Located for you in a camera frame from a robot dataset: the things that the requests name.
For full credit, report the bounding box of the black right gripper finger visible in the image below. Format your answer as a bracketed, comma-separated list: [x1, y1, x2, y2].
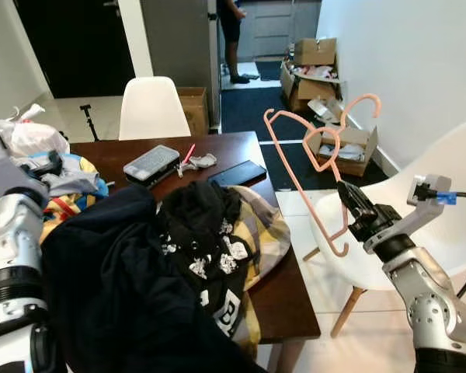
[338, 186, 366, 230]
[340, 181, 377, 222]

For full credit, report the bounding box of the pink plastic hanger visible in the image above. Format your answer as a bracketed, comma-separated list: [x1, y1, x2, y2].
[263, 93, 383, 259]

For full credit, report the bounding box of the dark navy garment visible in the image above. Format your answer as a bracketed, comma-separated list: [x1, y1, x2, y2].
[43, 183, 269, 373]

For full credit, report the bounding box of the white plastic bag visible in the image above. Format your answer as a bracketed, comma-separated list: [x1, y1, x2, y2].
[0, 105, 71, 158]

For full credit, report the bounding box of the grey crumpled cloth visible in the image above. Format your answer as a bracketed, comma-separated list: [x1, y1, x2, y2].
[27, 152, 103, 199]

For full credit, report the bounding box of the low open cardboard box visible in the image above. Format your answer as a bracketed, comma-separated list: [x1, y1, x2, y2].
[305, 124, 380, 178]

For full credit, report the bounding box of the yellow blue colourful shirt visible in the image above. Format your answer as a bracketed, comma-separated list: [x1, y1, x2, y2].
[0, 154, 111, 243]

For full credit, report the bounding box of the black tripod stick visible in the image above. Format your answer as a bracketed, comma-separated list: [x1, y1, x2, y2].
[79, 104, 103, 143]

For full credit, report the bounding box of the dark wooden table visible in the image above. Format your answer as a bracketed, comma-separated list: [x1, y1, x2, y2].
[66, 131, 323, 373]

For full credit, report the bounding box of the white plastic chair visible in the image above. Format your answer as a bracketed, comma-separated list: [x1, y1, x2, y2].
[303, 117, 466, 339]
[118, 76, 192, 141]

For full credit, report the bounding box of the yellow grey plaid cloth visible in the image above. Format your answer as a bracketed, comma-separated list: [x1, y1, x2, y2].
[229, 185, 293, 360]

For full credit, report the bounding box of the grey keypad device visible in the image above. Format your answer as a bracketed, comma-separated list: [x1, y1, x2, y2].
[123, 145, 181, 187]

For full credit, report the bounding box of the black smartphone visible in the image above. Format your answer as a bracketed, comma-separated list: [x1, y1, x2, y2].
[208, 160, 268, 188]

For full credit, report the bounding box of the pink pen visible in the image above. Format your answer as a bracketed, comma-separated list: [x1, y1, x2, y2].
[180, 144, 197, 168]

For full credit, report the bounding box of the black white printed garment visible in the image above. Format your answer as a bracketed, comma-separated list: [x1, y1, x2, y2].
[157, 180, 256, 343]

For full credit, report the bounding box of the small grey plastic object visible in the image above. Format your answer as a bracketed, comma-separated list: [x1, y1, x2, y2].
[180, 153, 217, 173]

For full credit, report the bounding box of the large cardboard box with clothes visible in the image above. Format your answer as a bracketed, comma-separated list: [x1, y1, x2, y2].
[280, 37, 344, 114]

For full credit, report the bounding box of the plain cardboard box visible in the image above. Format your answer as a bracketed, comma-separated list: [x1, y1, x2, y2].
[177, 87, 211, 138]

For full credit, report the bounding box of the grey refrigerator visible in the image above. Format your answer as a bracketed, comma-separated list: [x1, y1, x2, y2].
[140, 0, 222, 131]

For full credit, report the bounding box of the person in dark shorts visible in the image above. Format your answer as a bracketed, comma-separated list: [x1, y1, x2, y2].
[216, 0, 253, 85]

